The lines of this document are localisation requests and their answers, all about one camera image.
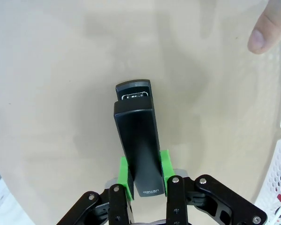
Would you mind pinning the person's right hand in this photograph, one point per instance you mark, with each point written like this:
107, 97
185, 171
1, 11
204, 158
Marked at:
269, 25

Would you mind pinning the black stapler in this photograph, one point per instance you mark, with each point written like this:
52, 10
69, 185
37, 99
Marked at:
138, 140

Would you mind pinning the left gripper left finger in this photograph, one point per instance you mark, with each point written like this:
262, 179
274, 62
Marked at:
125, 178

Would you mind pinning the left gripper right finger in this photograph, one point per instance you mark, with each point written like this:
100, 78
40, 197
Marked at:
167, 166

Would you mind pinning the white perforated plastic basket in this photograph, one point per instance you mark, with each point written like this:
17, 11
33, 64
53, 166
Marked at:
275, 168

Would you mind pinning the red CAMPUS pencil case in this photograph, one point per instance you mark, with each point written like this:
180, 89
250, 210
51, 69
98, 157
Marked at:
280, 198

